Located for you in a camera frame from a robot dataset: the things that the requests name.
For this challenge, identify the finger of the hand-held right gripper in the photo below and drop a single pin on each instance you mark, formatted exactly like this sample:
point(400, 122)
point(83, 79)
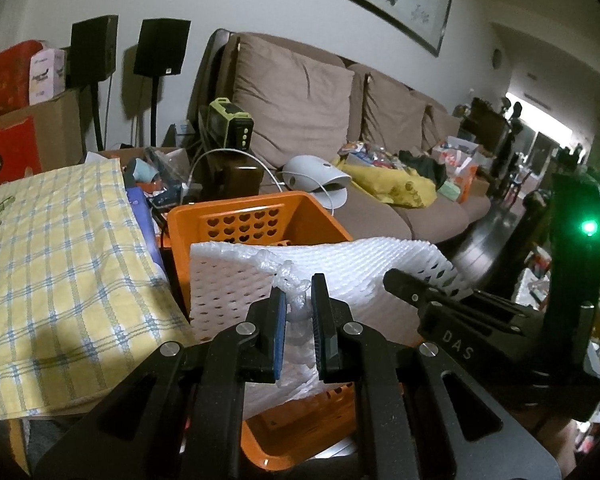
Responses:
point(405, 285)

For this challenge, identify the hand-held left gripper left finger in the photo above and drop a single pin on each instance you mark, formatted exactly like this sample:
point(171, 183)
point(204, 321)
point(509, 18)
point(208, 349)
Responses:
point(279, 335)

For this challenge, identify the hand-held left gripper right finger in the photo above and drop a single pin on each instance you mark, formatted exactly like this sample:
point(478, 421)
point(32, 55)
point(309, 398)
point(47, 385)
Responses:
point(321, 330)

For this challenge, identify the white foam mesh sheet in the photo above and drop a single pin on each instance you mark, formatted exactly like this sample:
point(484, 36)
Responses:
point(230, 280)

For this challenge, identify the orange plastic basket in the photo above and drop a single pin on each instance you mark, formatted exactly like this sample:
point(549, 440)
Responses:
point(300, 210)

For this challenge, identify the brown sofa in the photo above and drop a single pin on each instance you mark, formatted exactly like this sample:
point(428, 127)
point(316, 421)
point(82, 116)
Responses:
point(370, 215)

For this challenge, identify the yellow plush toy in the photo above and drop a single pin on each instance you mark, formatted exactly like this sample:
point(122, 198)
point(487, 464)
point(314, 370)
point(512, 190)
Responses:
point(380, 185)

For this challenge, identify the black cloth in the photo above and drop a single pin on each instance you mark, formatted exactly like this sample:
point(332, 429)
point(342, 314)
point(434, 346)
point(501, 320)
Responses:
point(425, 165)

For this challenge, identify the white and orange boxes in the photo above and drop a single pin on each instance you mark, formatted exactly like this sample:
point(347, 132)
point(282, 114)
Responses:
point(455, 160)

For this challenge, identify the heap of snack packets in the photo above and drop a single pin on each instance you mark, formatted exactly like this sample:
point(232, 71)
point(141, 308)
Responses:
point(365, 152)

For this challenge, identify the white dome lamp device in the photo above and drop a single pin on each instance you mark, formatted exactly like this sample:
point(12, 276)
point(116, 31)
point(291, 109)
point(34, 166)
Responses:
point(315, 170)

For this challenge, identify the small brown sofa cushion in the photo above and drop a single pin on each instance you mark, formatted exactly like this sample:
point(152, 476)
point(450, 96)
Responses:
point(440, 127)

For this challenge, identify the dark brown wooden stand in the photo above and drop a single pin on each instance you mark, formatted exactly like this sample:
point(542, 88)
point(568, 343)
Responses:
point(235, 175)

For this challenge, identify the medium brown sofa cushion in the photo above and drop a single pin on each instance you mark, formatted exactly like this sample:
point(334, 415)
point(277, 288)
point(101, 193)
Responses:
point(392, 110)

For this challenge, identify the dark wooden cabinet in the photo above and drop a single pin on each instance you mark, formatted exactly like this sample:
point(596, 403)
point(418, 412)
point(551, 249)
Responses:
point(490, 130)

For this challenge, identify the cardboard box of clutter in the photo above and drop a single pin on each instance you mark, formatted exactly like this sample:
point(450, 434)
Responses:
point(165, 160)

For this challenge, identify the light blue cup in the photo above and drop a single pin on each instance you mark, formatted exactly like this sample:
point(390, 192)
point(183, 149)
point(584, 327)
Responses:
point(142, 170)

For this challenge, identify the large brown sofa cushion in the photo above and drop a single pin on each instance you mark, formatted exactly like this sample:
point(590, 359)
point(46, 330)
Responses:
point(295, 100)

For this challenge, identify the green portable power station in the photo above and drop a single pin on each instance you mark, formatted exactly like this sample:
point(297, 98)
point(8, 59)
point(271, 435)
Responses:
point(227, 122)

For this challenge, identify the yellow plaid tablecloth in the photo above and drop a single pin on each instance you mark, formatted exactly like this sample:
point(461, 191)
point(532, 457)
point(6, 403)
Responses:
point(55, 260)

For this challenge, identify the brown cardboard box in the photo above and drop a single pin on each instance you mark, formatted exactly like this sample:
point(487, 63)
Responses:
point(60, 125)

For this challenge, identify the black speaker on stand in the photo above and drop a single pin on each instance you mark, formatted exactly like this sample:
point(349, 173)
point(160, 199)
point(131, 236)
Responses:
point(92, 47)
point(161, 45)

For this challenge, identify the red box with oval label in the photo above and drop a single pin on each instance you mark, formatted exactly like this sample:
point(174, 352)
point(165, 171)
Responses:
point(10, 145)

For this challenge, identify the white and pink box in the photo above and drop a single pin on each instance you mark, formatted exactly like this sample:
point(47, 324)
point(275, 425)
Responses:
point(45, 75)

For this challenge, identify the dark red gift box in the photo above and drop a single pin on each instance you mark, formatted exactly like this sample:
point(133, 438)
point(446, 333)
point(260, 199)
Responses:
point(5, 75)

